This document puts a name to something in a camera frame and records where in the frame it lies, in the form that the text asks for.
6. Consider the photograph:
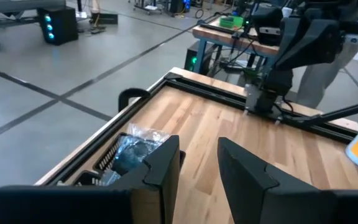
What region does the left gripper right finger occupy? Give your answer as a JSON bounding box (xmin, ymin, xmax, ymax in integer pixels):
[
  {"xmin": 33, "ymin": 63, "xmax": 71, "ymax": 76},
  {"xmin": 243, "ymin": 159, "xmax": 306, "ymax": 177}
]
[{"xmin": 218, "ymin": 137, "xmax": 324, "ymax": 224}]

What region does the person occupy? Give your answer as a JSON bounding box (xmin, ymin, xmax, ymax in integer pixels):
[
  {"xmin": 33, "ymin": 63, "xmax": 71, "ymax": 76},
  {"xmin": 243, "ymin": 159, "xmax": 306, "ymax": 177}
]
[{"xmin": 295, "ymin": 40, "xmax": 358, "ymax": 110}]

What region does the grey metal side table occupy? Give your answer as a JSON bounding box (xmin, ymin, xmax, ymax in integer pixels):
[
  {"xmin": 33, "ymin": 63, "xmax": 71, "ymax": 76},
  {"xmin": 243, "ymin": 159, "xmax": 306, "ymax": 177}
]
[{"xmin": 192, "ymin": 17, "xmax": 280, "ymax": 75}]

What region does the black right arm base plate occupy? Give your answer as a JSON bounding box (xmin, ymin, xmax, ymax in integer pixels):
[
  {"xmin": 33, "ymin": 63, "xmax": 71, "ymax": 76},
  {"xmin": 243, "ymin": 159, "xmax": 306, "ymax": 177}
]
[{"xmin": 244, "ymin": 82, "xmax": 295, "ymax": 121}]

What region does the grey rolling cart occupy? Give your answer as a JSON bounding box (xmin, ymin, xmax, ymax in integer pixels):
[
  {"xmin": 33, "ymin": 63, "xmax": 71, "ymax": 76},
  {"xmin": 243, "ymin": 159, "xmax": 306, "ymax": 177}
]
[{"xmin": 132, "ymin": 0, "xmax": 168, "ymax": 16}]

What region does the black computer tower green LED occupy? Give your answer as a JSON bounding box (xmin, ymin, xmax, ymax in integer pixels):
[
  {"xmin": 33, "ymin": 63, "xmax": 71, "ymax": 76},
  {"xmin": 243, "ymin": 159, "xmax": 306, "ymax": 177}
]
[{"xmin": 184, "ymin": 40, "xmax": 218, "ymax": 76}]

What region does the black table clamp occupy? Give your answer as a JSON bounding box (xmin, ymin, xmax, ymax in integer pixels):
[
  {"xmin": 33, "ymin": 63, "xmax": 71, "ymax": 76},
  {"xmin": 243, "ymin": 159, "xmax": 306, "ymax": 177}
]
[{"xmin": 118, "ymin": 88, "xmax": 151, "ymax": 113}]

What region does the black slotted plastic basket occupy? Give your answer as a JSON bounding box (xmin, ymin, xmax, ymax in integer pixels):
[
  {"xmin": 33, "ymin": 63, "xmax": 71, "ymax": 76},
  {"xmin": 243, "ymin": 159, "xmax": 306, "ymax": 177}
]
[
  {"xmin": 72, "ymin": 170, "xmax": 113, "ymax": 187},
  {"xmin": 93, "ymin": 132, "xmax": 186, "ymax": 184}
]

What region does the black computer tower with LEDs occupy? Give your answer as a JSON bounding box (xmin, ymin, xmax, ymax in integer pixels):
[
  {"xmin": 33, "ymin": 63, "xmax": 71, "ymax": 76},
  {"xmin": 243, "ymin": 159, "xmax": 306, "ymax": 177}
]
[{"xmin": 37, "ymin": 6, "xmax": 79, "ymax": 46}]

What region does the black floor box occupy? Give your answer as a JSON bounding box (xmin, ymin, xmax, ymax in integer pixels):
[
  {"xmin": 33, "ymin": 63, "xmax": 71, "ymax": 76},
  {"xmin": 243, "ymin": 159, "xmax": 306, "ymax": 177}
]
[{"xmin": 90, "ymin": 12, "xmax": 119, "ymax": 26}]

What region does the blue metal post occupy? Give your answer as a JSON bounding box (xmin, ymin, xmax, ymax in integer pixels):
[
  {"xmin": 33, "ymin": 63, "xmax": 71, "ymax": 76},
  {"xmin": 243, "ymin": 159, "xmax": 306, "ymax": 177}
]
[{"xmin": 193, "ymin": 39, "xmax": 208, "ymax": 75}]

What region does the green plastic box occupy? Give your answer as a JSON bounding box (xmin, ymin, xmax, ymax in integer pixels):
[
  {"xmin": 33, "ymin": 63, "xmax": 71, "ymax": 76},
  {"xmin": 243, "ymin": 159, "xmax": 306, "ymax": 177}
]
[{"xmin": 219, "ymin": 15, "xmax": 245, "ymax": 29}]

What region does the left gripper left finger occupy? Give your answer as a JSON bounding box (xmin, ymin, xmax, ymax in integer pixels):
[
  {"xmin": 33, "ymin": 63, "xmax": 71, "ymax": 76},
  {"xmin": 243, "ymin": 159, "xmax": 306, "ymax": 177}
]
[{"xmin": 109, "ymin": 134, "xmax": 181, "ymax": 224}]

